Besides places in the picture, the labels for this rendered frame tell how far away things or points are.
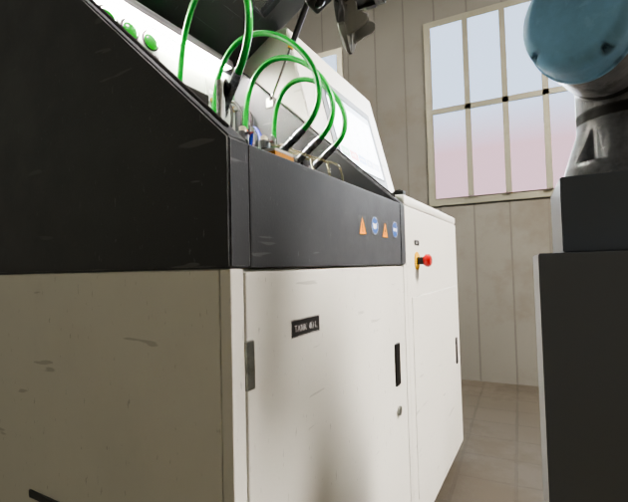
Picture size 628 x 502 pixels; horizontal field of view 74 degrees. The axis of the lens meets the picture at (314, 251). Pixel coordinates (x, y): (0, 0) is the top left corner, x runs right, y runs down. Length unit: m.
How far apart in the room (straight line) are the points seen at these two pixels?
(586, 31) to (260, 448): 0.61
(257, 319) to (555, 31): 0.49
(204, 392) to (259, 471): 0.12
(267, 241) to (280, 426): 0.25
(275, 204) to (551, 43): 0.38
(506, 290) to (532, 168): 0.80
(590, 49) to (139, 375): 0.67
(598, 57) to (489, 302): 2.51
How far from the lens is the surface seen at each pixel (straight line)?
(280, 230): 0.58
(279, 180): 0.60
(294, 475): 0.67
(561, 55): 0.59
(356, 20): 0.90
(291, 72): 1.41
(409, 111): 3.26
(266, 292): 0.55
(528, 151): 3.05
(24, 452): 0.92
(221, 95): 0.84
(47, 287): 0.81
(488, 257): 3.00
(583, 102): 0.73
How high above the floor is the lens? 0.79
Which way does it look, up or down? 2 degrees up
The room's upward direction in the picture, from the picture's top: 1 degrees counter-clockwise
